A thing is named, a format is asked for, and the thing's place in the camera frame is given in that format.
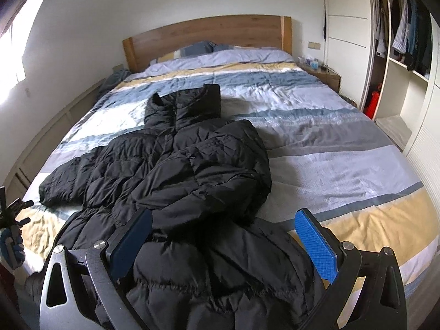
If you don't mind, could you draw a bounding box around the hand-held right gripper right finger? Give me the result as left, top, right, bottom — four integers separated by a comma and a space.
295, 208, 408, 330

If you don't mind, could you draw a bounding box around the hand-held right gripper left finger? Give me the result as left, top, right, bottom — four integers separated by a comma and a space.
39, 208, 153, 330

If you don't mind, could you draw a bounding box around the black puffer jacket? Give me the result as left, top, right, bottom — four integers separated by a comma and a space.
38, 84, 336, 330

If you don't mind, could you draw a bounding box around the row of hanging clothes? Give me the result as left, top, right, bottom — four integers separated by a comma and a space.
373, 0, 434, 76

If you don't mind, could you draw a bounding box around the person's left hand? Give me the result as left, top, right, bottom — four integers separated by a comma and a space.
0, 229, 25, 270

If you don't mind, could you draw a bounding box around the bed with striped sheet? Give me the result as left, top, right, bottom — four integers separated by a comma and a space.
17, 49, 440, 303

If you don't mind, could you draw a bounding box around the folded pale bedding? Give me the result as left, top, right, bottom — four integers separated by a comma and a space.
375, 114, 412, 150

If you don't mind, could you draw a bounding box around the red object in wardrobe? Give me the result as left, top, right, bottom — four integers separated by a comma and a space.
364, 84, 381, 119

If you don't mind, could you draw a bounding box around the window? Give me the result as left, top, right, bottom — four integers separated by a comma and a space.
0, 0, 38, 86

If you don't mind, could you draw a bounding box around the blue-grey cloth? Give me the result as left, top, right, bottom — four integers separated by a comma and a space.
100, 69, 132, 95

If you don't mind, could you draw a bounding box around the wooden nightstand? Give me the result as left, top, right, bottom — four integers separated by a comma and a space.
302, 65, 342, 93

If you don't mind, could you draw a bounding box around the striped pillow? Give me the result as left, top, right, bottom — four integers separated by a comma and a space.
174, 40, 215, 59

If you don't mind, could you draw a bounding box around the grey-blue pillow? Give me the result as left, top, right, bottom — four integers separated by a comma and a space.
213, 43, 251, 52

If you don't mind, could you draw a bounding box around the wooden bed headboard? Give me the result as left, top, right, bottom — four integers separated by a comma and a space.
122, 15, 292, 73

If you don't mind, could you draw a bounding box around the white wardrobe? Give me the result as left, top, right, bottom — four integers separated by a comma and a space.
321, 0, 440, 193

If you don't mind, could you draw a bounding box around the low beige wall cabinet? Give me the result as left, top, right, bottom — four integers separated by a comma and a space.
0, 79, 107, 193

